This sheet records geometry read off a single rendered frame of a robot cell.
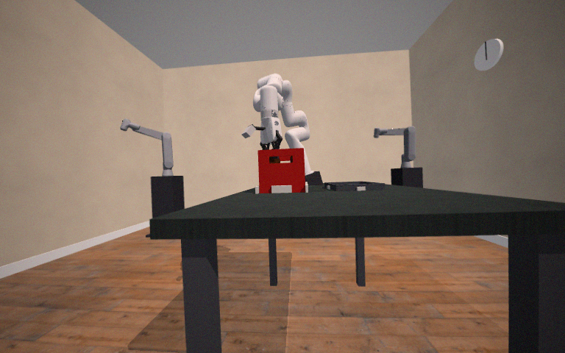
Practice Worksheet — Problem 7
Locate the red divided crate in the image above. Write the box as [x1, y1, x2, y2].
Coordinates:
[258, 148, 305, 193]

